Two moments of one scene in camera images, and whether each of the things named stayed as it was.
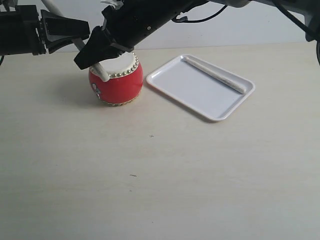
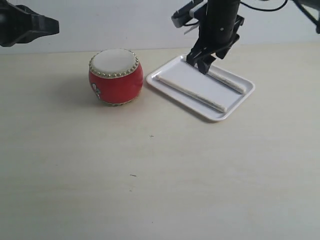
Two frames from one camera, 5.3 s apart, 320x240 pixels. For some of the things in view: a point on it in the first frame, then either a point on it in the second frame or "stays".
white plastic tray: x=213 y=97 stays
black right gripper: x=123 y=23 to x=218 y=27
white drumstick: x=78 y=42 to x=191 y=94
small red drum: x=125 y=82 stays
